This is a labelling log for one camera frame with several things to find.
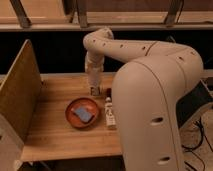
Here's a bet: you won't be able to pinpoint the white plastic bottle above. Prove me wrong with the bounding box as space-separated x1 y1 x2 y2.
104 97 116 130

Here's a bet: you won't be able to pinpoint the blue sponge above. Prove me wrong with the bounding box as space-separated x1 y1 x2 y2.
74 106 93 123

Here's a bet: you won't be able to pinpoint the white ceramic cup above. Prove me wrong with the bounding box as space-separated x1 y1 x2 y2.
87 66 102 87

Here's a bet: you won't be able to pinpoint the wooden shelf rail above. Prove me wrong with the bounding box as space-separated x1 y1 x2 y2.
0 0 213 31

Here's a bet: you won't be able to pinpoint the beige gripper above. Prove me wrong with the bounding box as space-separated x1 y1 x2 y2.
85 51 104 73

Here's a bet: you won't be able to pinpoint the dark red small object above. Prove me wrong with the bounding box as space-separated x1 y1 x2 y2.
106 88 112 97

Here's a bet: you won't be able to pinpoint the orange round bowl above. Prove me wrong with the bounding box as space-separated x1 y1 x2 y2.
65 97 100 129

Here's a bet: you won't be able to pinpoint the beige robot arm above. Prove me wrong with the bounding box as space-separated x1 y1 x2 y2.
83 28 203 171

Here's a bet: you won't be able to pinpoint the dark right side panel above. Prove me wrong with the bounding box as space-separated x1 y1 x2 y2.
176 81 213 129

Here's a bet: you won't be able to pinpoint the left wooden side panel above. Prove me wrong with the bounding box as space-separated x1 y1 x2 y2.
0 39 43 171

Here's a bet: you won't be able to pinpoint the black floor cables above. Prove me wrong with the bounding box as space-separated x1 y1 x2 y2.
181 117 213 171

